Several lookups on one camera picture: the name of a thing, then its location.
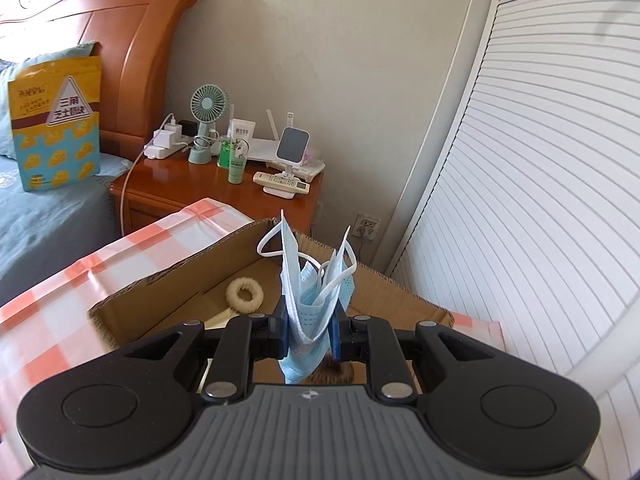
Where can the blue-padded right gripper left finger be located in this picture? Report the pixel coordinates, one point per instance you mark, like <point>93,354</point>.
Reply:
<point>266,336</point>

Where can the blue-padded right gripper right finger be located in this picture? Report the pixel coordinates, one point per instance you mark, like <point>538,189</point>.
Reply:
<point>368,340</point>

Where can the blue surgical face mask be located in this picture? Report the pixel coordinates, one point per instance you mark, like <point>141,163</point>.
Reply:
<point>313,292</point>

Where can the brown cardboard box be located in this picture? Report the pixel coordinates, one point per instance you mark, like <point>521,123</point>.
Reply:
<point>229,278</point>

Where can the white remote control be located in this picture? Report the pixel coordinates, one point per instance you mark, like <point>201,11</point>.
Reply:
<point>281,182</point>

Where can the pale green tube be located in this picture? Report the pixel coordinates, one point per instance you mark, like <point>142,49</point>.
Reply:
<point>237,160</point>

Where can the green bottle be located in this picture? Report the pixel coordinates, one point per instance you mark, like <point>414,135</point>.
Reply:
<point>225,145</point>

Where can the phone stand with grey screen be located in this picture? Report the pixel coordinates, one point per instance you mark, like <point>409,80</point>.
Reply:
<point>291,148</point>

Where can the wooden nightstand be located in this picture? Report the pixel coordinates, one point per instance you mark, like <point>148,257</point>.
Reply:
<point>156,188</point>

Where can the white cream tube box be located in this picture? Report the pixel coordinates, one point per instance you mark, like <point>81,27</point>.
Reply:
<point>241,129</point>

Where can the pink white checkered tablecloth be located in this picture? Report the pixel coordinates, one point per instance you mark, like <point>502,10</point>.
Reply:
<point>47,329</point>

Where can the white power strip with chargers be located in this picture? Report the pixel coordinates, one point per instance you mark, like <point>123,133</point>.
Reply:
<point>167,140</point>

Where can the white louvered closet doors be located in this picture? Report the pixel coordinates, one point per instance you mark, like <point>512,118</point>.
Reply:
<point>530,219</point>

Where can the green desk fan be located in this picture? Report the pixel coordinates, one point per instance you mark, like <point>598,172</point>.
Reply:
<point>208,104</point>

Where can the blue bed sheet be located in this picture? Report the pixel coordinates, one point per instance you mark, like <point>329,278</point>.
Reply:
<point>42,233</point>

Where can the yellow blue snack bag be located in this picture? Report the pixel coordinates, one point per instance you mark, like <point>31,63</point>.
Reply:
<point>55,121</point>

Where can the wooden bed headboard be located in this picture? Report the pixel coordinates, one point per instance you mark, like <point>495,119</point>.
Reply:
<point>132,38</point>

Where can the wall power outlet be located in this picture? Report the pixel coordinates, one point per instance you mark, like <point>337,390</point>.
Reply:
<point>366,226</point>

